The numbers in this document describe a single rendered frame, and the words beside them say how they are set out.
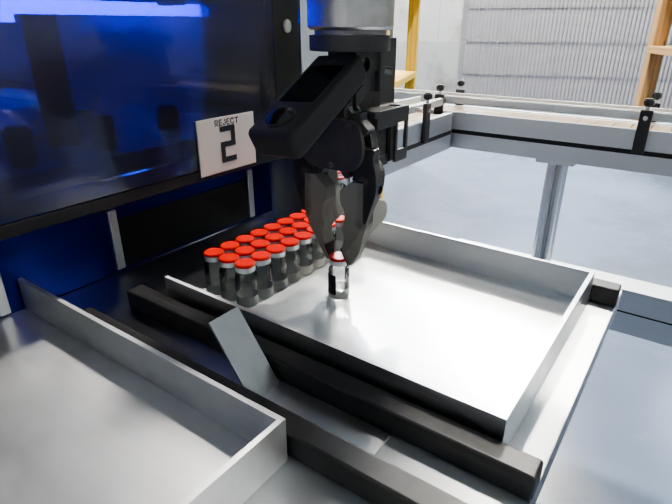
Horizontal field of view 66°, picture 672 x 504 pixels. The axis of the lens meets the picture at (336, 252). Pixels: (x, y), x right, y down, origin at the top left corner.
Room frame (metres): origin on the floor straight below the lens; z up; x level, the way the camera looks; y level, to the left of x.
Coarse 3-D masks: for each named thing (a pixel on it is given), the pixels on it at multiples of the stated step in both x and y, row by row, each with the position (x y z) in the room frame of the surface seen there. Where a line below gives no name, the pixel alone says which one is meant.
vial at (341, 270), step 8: (336, 264) 0.46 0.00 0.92; (344, 264) 0.47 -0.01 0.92; (336, 272) 0.46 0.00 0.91; (344, 272) 0.46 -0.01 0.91; (336, 280) 0.46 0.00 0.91; (344, 280) 0.46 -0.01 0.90; (336, 288) 0.46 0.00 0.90; (344, 288) 0.46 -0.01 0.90; (336, 296) 0.46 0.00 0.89; (344, 296) 0.46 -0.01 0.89
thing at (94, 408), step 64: (0, 320) 0.42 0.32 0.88; (64, 320) 0.40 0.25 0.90; (0, 384) 0.33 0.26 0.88; (64, 384) 0.33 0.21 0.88; (128, 384) 0.33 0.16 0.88; (192, 384) 0.30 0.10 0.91; (0, 448) 0.26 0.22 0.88; (64, 448) 0.26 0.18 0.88; (128, 448) 0.26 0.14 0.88; (192, 448) 0.26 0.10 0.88; (256, 448) 0.23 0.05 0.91
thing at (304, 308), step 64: (384, 256) 0.57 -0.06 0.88; (448, 256) 0.55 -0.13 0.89; (512, 256) 0.51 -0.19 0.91; (256, 320) 0.38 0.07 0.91; (320, 320) 0.42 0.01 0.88; (384, 320) 0.42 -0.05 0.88; (448, 320) 0.42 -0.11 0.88; (512, 320) 0.42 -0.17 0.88; (576, 320) 0.42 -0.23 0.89; (384, 384) 0.30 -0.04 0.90; (448, 384) 0.33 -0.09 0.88; (512, 384) 0.33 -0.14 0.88
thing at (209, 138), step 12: (204, 120) 0.55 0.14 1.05; (216, 120) 0.56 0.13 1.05; (228, 120) 0.58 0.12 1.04; (240, 120) 0.59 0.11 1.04; (252, 120) 0.61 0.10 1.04; (204, 132) 0.55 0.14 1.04; (216, 132) 0.56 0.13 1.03; (228, 132) 0.58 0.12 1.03; (240, 132) 0.59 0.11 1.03; (204, 144) 0.55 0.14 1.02; (216, 144) 0.56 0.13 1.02; (240, 144) 0.59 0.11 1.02; (252, 144) 0.61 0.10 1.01; (204, 156) 0.55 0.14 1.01; (216, 156) 0.56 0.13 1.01; (240, 156) 0.59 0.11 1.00; (252, 156) 0.60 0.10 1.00; (204, 168) 0.54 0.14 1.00; (216, 168) 0.56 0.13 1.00; (228, 168) 0.57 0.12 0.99
